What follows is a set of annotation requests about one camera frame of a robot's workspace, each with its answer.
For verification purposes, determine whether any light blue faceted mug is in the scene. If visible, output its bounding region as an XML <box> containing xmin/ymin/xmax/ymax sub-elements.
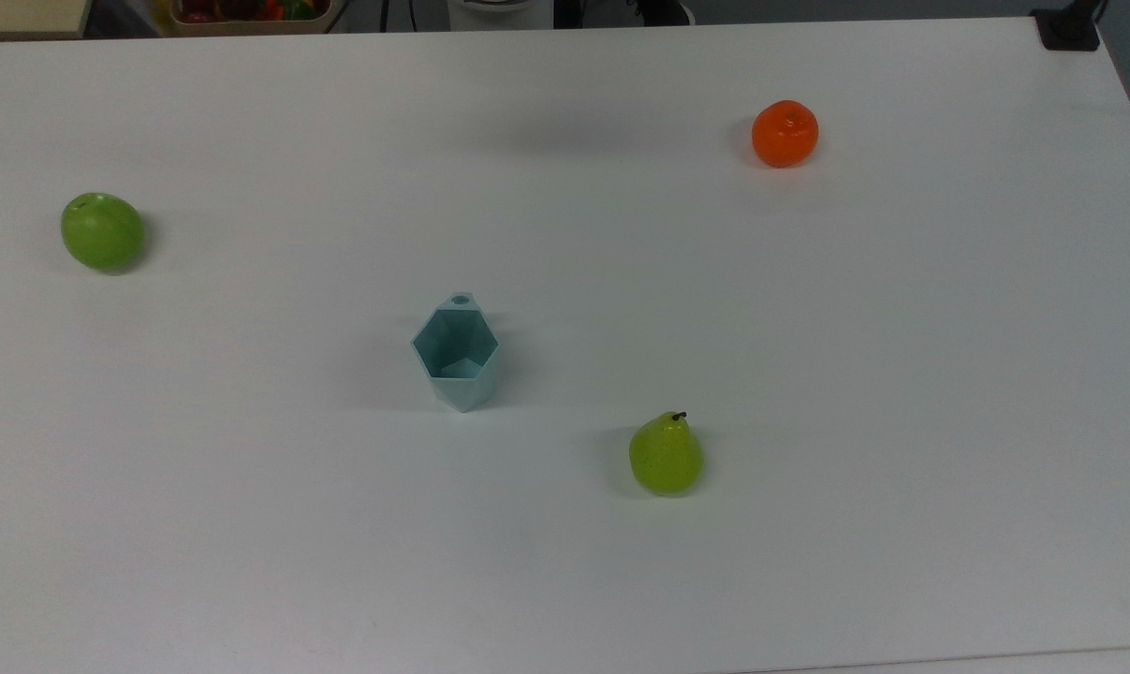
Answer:
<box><xmin>410</xmin><ymin>291</ymin><xmax>501</xmax><ymax>414</ymax></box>

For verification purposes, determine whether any orange mandarin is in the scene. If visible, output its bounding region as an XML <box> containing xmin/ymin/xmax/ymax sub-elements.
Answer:
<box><xmin>751</xmin><ymin>99</ymin><xmax>820</xmax><ymax>169</ymax></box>

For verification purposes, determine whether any beige box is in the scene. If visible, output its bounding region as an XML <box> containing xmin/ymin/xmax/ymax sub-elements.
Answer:
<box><xmin>0</xmin><ymin>0</ymin><xmax>94</xmax><ymax>41</ymax></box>

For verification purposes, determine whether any green apple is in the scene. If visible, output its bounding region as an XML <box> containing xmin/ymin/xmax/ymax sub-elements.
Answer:
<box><xmin>60</xmin><ymin>192</ymin><xmax>145</xmax><ymax>274</ymax></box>

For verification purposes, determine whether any black table clamp mount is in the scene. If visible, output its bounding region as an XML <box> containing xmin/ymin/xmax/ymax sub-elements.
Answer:
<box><xmin>1031</xmin><ymin>0</ymin><xmax>1103</xmax><ymax>51</ymax></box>

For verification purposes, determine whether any yellow-green pear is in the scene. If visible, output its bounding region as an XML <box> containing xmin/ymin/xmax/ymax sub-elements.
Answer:
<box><xmin>628</xmin><ymin>410</ymin><xmax>705</xmax><ymax>498</ymax></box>

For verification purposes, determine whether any beige bin of toy fruit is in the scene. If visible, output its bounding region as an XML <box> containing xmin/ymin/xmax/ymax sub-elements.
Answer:
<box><xmin>169</xmin><ymin>0</ymin><xmax>343</xmax><ymax>37</ymax></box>

